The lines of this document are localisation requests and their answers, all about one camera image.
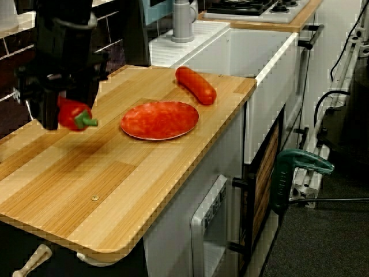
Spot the black cabinet door handle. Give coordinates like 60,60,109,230
229,175,256,256

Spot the beige wooden peg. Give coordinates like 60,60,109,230
13,244,53,277

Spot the black cable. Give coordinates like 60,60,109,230
313,90,352,116

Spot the green clamp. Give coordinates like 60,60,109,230
270,148,335,214

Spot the black towel bar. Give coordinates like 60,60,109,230
298,24,325,50

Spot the wood panel cabinet door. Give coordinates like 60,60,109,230
244,106,287,260

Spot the red toy sausage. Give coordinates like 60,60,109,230
175,66,217,106

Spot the toy stove top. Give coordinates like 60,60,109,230
203,0,311,24

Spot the white hook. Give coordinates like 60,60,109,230
76,250,127,267

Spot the white toy kitchen cabinet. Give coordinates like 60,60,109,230
142,106,289,277

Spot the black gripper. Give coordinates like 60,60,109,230
16,20,110,131

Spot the red round plate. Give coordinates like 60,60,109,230
120,100,200,141

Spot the white toy sink unit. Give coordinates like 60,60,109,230
148,20,299,165

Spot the grey faucet handle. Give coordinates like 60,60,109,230
189,0,200,23

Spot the grey toy faucet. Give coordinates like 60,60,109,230
171,0,199,43

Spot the red toy chili pepper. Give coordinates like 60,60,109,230
57,96,99,132

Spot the aluminium frame rail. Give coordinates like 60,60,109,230
288,25,369,208

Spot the teal plastic bin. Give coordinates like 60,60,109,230
141,0,176,28

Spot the grey toy dishwasher door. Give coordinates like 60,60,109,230
190,174,231,277

